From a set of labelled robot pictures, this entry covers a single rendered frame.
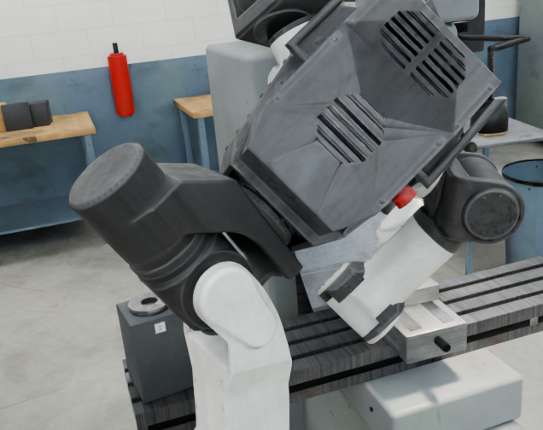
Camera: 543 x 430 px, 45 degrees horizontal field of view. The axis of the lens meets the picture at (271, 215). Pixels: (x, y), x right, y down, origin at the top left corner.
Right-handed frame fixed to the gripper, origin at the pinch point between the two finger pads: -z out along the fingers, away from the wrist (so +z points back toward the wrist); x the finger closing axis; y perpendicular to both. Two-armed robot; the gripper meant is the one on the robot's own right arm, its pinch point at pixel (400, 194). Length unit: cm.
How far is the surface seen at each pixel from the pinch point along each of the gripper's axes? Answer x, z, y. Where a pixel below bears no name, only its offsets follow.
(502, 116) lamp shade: -17.0, 19.6, -21.0
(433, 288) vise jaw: -6.2, 6.7, 21.5
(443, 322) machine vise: -6.5, 16.8, 24.8
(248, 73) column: 36, -27, -27
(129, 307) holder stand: 60, 27, 12
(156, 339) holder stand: 54, 30, 18
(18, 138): 218, -277, 33
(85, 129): 177, -294, 33
